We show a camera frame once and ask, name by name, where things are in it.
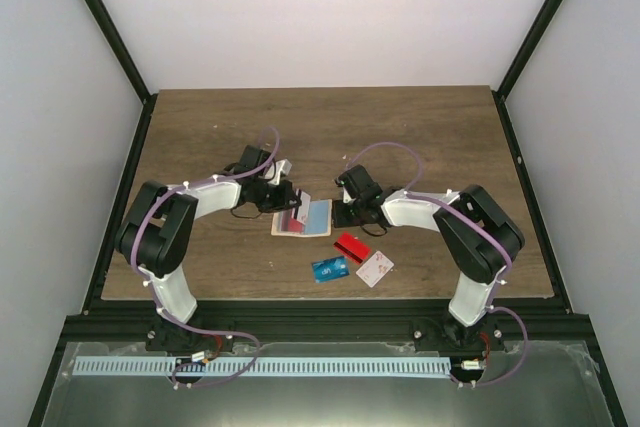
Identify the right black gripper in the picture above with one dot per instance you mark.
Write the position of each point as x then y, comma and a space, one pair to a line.
340, 220

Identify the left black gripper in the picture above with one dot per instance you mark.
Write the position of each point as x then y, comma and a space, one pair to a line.
284, 200

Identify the red card black stripe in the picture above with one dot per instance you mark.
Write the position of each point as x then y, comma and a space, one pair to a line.
352, 248

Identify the beige leather card holder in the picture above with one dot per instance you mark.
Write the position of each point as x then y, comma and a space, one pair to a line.
314, 222

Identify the white card black magstripe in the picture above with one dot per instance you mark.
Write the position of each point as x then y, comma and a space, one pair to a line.
301, 212

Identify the white card pink pattern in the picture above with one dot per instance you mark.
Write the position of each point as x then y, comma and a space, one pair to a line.
374, 269

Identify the blue white card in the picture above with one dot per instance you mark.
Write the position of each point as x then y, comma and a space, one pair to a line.
330, 269

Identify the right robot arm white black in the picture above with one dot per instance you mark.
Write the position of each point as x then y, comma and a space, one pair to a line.
481, 238

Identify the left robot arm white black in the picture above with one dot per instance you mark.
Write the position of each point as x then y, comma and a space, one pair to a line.
155, 233

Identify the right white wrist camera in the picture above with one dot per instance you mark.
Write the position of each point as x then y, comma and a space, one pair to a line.
345, 196

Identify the black aluminium front rail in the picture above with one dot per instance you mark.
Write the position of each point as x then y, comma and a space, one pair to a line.
317, 320

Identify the light blue slotted cable duct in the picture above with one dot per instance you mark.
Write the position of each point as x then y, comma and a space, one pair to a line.
404, 367

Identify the left black frame post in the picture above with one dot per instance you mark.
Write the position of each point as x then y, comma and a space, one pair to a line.
117, 45

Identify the black frame post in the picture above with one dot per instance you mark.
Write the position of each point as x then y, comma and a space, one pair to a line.
117, 45
534, 35

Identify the right black frame post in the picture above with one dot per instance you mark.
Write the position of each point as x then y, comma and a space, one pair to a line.
534, 35

